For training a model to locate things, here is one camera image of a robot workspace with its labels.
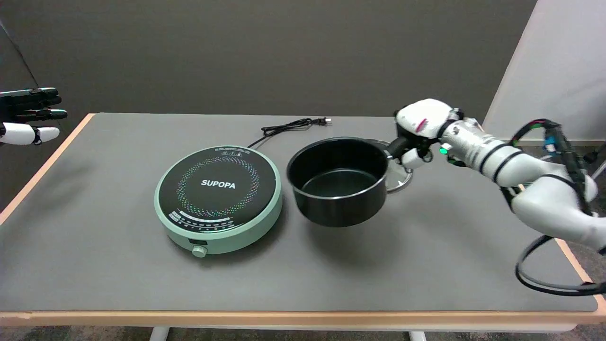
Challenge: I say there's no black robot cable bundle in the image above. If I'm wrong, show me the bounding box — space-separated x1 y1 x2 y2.
510 118 598 216

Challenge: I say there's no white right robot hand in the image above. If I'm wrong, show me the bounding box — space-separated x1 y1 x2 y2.
389 99 463 170

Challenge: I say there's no grey table mat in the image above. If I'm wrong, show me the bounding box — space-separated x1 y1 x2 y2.
0 113 598 312

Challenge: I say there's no green round induction cooker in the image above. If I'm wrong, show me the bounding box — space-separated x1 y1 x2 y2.
154 145 284 259

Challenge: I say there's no grey wheeled stand base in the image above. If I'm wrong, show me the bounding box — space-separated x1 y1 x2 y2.
585 144 606 180

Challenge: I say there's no black power cord with plug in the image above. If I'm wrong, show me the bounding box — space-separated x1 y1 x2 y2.
247 117 331 149

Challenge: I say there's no glass pot lid black knob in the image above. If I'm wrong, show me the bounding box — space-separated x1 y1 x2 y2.
367 139 413 194

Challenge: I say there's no black soup pot with handle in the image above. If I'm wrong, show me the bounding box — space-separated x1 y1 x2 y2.
286 137 407 228

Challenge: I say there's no black looped robot hose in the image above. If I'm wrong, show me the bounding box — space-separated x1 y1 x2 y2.
515 235 606 296

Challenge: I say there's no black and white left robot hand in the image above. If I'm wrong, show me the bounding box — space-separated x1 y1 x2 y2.
0 88 68 146

